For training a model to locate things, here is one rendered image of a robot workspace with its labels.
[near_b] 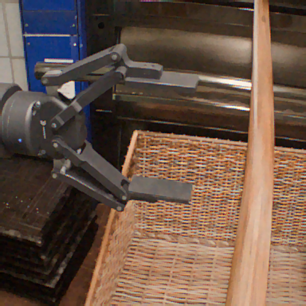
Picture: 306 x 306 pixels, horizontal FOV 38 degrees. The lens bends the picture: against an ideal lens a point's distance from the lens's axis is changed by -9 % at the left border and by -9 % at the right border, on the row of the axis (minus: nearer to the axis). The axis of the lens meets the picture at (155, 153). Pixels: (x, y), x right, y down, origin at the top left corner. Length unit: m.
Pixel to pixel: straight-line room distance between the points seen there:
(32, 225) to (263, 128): 0.61
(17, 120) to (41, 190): 0.56
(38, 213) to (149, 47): 0.45
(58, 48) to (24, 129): 0.61
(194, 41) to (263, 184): 0.69
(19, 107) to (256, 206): 0.28
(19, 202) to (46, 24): 0.41
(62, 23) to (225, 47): 0.38
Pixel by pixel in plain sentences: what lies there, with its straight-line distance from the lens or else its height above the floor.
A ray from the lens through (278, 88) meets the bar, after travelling 0.68.
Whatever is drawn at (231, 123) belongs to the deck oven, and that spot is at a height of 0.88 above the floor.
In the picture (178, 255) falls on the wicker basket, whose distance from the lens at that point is 1.20.
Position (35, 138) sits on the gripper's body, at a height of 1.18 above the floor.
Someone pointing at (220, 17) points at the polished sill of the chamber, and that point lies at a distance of 1.03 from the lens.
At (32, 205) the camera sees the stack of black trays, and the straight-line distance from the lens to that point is 1.04.
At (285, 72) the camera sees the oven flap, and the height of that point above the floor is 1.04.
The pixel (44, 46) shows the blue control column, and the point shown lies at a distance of 1.13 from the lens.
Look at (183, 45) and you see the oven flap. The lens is 1.08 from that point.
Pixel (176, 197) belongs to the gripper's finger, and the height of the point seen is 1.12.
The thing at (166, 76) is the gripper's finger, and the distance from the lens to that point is 0.48.
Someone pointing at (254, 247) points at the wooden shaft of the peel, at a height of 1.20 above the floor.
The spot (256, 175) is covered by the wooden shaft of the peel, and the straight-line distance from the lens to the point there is 0.43.
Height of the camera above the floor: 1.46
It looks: 35 degrees down
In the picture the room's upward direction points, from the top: straight up
